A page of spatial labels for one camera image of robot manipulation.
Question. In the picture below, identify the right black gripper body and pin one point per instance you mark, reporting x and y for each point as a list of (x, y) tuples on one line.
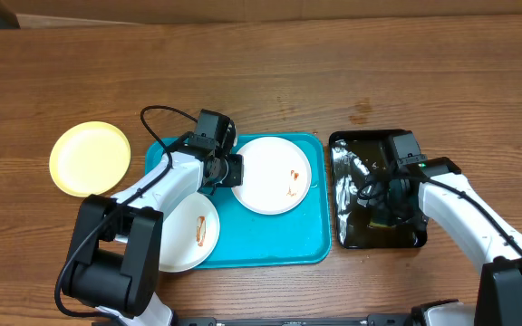
[(374, 195)]

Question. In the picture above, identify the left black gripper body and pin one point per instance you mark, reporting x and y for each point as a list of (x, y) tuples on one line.
[(232, 173)]

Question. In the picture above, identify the white plate top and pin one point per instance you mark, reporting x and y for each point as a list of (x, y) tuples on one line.
[(276, 176)]

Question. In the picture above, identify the white plate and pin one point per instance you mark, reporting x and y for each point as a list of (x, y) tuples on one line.
[(276, 176), (189, 234)]

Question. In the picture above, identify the yellow-green rimmed plate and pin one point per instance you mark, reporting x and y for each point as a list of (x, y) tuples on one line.
[(89, 158)]

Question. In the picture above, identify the green yellow sponge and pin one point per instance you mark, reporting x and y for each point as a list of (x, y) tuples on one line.
[(378, 223)]

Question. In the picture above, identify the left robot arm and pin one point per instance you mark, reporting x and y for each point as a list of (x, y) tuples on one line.
[(113, 263)]

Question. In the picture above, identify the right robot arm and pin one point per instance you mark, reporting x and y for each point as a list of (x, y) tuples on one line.
[(493, 246)]

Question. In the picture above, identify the black water tray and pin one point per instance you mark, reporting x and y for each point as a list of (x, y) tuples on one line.
[(355, 156)]

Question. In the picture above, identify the teal plastic tray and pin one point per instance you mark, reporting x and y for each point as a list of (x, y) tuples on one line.
[(299, 236)]

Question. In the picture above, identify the white plate bottom left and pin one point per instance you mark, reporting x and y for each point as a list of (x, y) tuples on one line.
[(189, 234)]

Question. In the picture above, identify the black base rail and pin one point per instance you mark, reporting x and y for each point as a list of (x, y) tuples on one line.
[(384, 319)]

